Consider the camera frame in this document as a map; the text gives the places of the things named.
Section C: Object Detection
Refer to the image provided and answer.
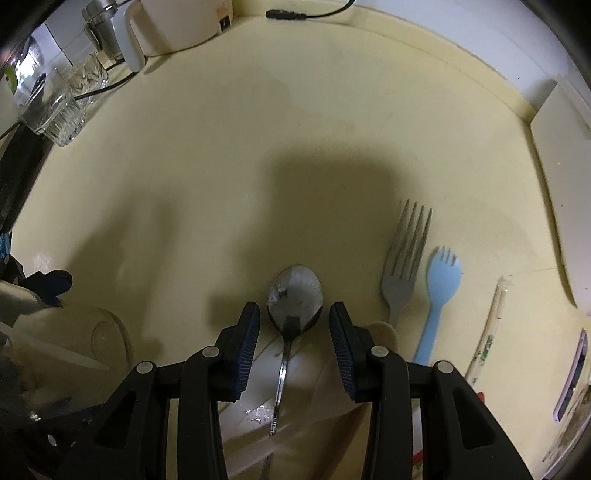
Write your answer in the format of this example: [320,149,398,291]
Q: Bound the black power cable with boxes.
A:
[265,0,357,22]

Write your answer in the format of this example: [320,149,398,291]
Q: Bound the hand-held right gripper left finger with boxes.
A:
[55,301,262,480]

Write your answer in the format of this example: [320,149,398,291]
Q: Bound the tall glass jar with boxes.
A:
[0,281,136,411]

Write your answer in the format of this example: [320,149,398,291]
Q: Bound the red spoon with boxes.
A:
[411,391,485,463]

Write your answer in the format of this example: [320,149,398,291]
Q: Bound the black appliance cord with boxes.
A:
[69,74,136,105]

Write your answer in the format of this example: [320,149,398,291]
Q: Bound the metal fork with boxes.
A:
[380,198,433,326]

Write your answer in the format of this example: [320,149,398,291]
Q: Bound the white rice cooker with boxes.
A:
[529,79,591,311]

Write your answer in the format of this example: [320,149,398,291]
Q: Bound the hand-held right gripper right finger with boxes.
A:
[329,301,534,480]

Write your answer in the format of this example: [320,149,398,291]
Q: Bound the black electric griddle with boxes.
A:
[0,124,55,232]

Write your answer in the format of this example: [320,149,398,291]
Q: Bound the ribbed glass cup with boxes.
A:
[33,91,87,147]

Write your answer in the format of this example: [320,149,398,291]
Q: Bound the wooden chopsticks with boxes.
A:
[465,275,509,385]

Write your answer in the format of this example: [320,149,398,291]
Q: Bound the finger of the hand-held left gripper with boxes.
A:
[23,269,75,309]

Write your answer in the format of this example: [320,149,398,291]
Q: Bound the phone with purple case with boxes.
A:
[553,328,590,422]

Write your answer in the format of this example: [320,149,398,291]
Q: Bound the blue plastic spork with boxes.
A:
[412,246,463,365]

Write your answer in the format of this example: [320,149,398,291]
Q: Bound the white electric pot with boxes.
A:
[113,0,235,73]

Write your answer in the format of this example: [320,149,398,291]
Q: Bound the metal spoon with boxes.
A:
[267,264,324,437]

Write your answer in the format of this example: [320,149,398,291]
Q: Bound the steel canister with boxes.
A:
[82,0,126,66]

